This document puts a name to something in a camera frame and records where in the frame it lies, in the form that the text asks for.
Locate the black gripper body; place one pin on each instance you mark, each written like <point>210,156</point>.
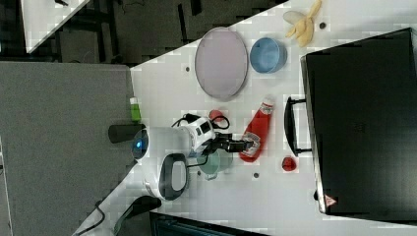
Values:
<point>221,141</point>

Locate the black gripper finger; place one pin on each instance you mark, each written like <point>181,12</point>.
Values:
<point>239,146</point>

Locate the red plush ketchup bottle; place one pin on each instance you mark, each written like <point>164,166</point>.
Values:
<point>257,131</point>

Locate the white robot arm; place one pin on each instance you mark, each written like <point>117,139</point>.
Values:
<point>163,152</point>

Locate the grey oval plate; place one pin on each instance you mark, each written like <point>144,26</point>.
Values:
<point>221,63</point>

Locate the green mug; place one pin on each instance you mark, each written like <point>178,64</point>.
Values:
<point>215,163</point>

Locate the red toy apple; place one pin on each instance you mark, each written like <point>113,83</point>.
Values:
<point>216,116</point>

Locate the red toy strawberry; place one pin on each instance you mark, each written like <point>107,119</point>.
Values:
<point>288,164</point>

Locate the green bottle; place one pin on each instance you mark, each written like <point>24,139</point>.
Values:
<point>135,110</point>

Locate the blue bowl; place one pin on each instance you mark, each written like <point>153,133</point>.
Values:
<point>268,55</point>

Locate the black cylinder container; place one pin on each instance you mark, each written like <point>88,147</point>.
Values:
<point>123,133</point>

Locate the black cylinder cup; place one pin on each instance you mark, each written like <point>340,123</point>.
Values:
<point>140,206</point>

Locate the black toaster oven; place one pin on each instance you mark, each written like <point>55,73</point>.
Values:
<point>361,107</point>

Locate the peeled toy banana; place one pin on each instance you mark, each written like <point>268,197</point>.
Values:
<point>303,29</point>

